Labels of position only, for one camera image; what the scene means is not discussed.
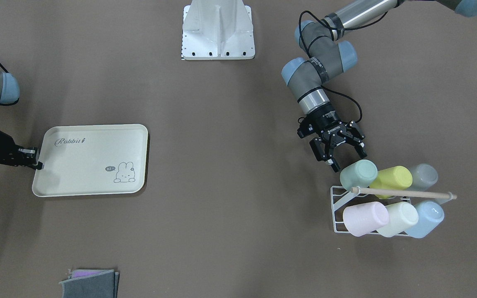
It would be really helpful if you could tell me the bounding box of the folded grey cloth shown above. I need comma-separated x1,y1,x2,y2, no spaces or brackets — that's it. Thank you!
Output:
59,269,120,298

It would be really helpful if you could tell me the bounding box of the blue plastic cup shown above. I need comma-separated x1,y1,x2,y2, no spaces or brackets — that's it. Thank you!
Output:
405,200,445,239

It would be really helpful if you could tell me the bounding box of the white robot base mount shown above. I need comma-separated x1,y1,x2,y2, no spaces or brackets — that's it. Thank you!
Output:
181,0,255,60

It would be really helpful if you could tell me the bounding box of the cream rabbit tray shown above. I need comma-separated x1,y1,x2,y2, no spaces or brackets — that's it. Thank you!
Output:
32,124,149,197

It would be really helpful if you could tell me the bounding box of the yellow plastic cup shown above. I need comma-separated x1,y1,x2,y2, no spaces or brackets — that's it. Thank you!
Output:
369,166,413,190

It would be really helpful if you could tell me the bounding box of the green plastic cup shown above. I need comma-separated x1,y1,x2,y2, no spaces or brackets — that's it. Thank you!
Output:
340,160,378,191

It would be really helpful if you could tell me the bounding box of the white wire cup rack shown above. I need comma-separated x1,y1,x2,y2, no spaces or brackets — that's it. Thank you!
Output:
330,186,458,239

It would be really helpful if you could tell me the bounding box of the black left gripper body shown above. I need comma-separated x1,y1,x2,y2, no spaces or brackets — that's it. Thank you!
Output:
301,104,350,147

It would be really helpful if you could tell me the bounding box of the cream white plastic cup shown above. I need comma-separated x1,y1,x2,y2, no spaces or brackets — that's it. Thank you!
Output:
377,202,419,238

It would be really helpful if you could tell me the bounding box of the grey plastic cup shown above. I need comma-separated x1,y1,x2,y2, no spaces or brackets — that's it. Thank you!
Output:
406,163,438,191

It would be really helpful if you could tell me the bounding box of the pink plastic cup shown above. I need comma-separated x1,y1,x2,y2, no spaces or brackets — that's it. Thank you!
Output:
342,202,390,236

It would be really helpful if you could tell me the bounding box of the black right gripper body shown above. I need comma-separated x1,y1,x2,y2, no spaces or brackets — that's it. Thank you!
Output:
0,131,28,166

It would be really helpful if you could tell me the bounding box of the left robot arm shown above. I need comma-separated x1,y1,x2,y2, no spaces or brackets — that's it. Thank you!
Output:
281,0,477,173

